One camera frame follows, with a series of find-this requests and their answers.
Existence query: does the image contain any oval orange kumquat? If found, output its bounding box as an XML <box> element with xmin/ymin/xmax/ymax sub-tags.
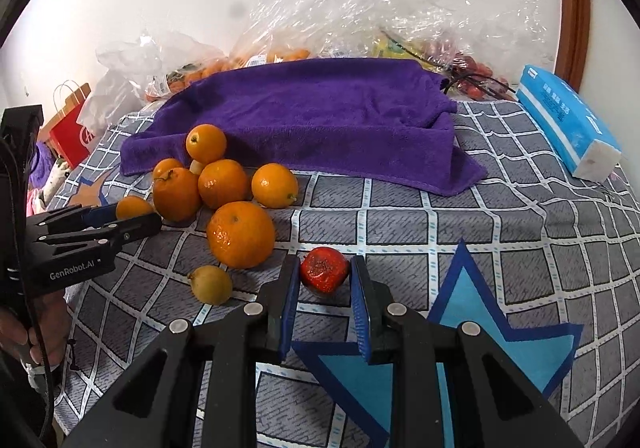
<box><xmin>116</xmin><ymin>196</ymin><xmax>154</xmax><ymax>220</ymax></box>

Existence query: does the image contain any small red tomato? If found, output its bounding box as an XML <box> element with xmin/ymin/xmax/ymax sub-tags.
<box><xmin>300</xmin><ymin>246</ymin><xmax>349</xmax><ymax>295</ymax></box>

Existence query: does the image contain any left hand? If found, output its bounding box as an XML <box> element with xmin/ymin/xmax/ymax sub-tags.
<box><xmin>0</xmin><ymin>288</ymin><xmax>74</xmax><ymax>367</ymax></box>

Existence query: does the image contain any orange tangerine with stem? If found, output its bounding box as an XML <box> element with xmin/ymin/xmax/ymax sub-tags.
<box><xmin>153</xmin><ymin>168</ymin><xmax>202</xmax><ymax>223</ymax></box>

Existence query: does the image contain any orange tangerine back left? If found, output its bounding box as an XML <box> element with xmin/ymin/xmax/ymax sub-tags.
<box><xmin>152</xmin><ymin>158</ymin><xmax>182</xmax><ymax>179</ymax></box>

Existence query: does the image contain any red paper shopping bag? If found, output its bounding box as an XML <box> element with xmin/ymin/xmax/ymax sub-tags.
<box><xmin>38</xmin><ymin>80</ymin><xmax>96</xmax><ymax>170</ymax></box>

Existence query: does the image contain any small yellow-green fruit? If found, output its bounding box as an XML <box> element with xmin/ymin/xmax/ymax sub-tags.
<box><xmin>188</xmin><ymin>265</ymin><xmax>232</xmax><ymax>306</ymax></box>

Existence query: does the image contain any orange tangerine middle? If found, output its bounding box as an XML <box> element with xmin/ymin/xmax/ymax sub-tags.
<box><xmin>198</xmin><ymin>159</ymin><xmax>250</xmax><ymax>210</ymax></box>

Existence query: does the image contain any large orange tangerine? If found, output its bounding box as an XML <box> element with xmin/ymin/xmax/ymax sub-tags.
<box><xmin>206</xmin><ymin>201</ymin><xmax>276</xmax><ymax>269</ymax></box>

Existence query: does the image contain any orange tangerine top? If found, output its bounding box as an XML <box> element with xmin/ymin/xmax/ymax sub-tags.
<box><xmin>186</xmin><ymin>124</ymin><xmax>227</xmax><ymax>164</ymax></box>

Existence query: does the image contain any grey checkered blanket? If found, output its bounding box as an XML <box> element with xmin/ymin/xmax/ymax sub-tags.
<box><xmin>54</xmin><ymin>101</ymin><xmax>639</xmax><ymax>447</ymax></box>

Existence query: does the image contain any oval orange right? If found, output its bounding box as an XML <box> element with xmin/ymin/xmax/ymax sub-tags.
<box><xmin>252</xmin><ymin>163</ymin><xmax>298</xmax><ymax>208</ymax></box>

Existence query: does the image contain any white plastic bag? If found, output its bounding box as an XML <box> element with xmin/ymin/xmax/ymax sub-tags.
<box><xmin>77</xmin><ymin>31</ymin><xmax>226</xmax><ymax>136</ymax></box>

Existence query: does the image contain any bag of small oranges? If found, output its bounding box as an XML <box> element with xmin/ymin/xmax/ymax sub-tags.
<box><xmin>143</xmin><ymin>47</ymin><xmax>312</xmax><ymax>102</ymax></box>

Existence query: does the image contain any purple towel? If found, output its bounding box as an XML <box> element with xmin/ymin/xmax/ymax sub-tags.
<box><xmin>120</xmin><ymin>58</ymin><xmax>487</xmax><ymax>197</ymax></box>

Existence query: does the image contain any blue tissue pack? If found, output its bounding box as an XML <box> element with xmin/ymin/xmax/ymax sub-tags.
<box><xmin>516</xmin><ymin>64</ymin><xmax>622</xmax><ymax>182</ymax></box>

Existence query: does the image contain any large clear plastic bag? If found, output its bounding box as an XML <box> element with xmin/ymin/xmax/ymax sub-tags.
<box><xmin>231</xmin><ymin>0</ymin><xmax>555</xmax><ymax>90</ymax></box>

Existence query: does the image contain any red cherry tomatoes bunch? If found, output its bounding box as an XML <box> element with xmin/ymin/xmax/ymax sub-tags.
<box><xmin>424</xmin><ymin>40</ymin><xmax>515</xmax><ymax>101</ymax></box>

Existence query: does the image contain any brown wooden door frame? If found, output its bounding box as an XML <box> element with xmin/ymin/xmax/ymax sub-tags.
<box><xmin>554</xmin><ymin>0</ymin><xmax>591</xmax><ymax>92</ymax></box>

